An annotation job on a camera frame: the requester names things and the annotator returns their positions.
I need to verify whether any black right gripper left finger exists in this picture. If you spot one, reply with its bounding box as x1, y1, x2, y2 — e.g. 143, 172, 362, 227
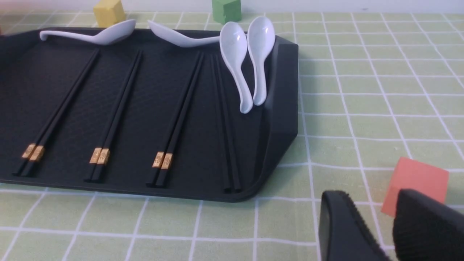
318, 191, 390, 261

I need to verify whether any plain black chopstick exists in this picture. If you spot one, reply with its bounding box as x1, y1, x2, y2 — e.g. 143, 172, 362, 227
210, 54, 231, 194
214, 54, 242, 193

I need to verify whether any white ceramic spoon centre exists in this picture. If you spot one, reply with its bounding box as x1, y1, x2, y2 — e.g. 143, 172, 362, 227
147, 20, 219, 48

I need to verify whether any black chopstick gold band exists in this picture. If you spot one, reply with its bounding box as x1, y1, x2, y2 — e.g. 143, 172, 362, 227
153, 51, 204, 188
21, 50, 101, 178
83, 49, 142, 182
13, 49, 99, 177
146, 51, 204, 188
91, 53, 143, 182

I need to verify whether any white ceramic spoon upright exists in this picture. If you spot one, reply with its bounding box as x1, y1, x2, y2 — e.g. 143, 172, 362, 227
219, 21, 253, 114
247, 16, 276, 106

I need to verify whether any black plastic tray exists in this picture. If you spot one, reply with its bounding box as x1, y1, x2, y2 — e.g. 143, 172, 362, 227
1, 29, 299, 203

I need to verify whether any white ceramic spoon far left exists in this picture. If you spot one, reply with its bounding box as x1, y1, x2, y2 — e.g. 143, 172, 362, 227
39, 19, 136, 46

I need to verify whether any white ceramic spoon upright left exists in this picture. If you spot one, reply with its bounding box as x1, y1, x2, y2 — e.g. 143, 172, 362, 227
219, 21, 253, 114

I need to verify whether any green cube block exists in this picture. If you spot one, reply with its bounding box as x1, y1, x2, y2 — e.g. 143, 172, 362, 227
211, 0, 242, 25

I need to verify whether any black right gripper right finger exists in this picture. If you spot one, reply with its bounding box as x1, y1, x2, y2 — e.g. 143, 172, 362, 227
393, 189, 464, 261

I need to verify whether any white ceramic spoon upright right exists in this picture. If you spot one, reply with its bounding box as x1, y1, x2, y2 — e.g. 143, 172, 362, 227
247, 16, 276, 106

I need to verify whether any orange cube block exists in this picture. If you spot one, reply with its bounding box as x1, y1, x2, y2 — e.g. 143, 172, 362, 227
381, 157, 449, 218

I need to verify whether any yellow cube block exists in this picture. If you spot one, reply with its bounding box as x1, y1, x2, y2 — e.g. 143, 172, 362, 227
93, 0, 126, 28

